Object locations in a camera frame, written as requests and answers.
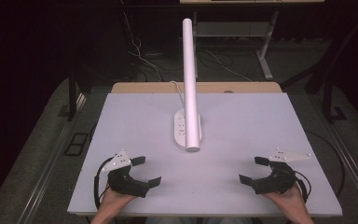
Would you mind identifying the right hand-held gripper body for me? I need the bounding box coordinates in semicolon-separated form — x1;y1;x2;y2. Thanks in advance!
250;147;312;195

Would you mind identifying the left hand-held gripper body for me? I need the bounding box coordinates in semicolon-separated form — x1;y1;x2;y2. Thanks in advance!
101;148;150;199

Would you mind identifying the person's right hand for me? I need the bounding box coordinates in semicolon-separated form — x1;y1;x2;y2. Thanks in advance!
262;182;311;219

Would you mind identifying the person's left hand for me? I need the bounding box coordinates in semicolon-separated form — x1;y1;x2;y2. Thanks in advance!
97;186;138;217

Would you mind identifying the white table mat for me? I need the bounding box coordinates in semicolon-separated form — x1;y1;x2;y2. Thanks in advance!
67;91;344;217

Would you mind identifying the wooden table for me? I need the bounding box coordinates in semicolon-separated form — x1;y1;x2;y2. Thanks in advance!
110;81;283;94

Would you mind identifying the black metal stand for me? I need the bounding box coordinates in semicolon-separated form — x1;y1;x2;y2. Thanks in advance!
280;12;358;124
67;73;79;122

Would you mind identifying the background desk with metal legs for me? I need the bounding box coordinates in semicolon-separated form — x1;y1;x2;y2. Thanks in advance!
179;0;326;81

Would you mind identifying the white desk lamp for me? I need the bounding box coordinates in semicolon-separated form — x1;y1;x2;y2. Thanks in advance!
172;18;203;154

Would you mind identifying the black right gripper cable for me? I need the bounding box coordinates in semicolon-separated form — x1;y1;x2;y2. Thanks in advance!
294;170;312;203

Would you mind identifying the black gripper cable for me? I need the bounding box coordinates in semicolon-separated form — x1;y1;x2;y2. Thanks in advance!
93;157;114;210
294;170;312;203

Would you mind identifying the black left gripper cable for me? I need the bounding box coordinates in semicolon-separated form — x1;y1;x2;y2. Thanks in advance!
93;157;114;210

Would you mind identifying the black rectangular floor frame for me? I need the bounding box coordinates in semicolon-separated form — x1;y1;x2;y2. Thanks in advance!
62;132;90;157

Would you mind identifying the long black floor cable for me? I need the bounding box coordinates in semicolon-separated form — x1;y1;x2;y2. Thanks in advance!
304;130;346;199

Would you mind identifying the aluminium floor rail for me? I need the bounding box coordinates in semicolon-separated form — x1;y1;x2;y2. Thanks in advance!
318;106;358;216
17;92;88;224

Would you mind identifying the white lamp cable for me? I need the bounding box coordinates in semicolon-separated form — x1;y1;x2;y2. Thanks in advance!
169;80;186;110

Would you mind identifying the white floor cable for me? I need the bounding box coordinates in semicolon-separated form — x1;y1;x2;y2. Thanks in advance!
204;49;254;83
121;1;164;82

